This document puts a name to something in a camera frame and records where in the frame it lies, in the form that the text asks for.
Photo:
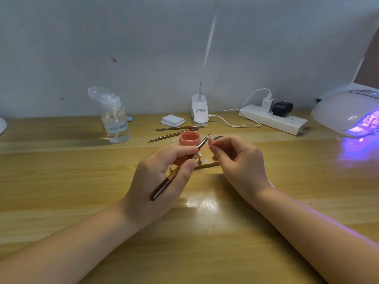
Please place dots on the person's left hand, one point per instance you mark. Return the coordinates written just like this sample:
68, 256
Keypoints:
148, 186

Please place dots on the person's right hand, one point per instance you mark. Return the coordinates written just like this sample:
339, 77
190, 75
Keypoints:
245, 168

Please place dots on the person's right thumb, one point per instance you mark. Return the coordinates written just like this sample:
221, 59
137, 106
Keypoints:
217, 148

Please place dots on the person's left thumb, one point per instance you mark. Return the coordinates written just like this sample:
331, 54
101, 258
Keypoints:
187, 171

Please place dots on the person's left middle finger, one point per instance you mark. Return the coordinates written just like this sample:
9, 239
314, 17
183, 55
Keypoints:
183, 159

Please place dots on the person's right forearm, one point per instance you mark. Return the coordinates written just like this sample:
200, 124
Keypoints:
311, 230

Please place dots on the person's left forearm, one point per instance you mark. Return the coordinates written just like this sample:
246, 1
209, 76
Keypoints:
74, 248

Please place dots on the small metal nail stand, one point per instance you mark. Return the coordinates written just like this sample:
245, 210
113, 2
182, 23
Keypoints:
200, 162

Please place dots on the pink round jar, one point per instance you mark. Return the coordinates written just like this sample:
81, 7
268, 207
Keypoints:
189, 138

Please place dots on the metal-tipped brown nail tool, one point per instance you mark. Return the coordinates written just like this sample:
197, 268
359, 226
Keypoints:
165, 136

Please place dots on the thin brown nail brush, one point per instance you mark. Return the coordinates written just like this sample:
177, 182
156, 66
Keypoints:
177, 128

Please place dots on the stack of white cotton pads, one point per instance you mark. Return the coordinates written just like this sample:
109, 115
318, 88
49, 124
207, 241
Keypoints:
172, 120

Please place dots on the white clip desk lamp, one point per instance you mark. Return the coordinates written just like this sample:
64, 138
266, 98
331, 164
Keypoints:
200, 110

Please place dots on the white power strip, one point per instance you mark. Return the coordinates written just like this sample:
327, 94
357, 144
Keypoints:
275, 121

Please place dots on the white plug charger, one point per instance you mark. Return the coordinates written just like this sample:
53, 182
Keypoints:
267, 104

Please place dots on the black power adapter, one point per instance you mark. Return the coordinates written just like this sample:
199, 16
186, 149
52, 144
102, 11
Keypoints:
282, 108

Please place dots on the clear pump dispenser bottle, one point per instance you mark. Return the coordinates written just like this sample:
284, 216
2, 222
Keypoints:
115, 121

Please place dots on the white nail curing lamp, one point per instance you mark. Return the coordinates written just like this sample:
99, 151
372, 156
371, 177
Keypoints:
337, 110

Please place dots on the white rounded object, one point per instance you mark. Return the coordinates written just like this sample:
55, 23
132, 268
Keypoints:
2, 125

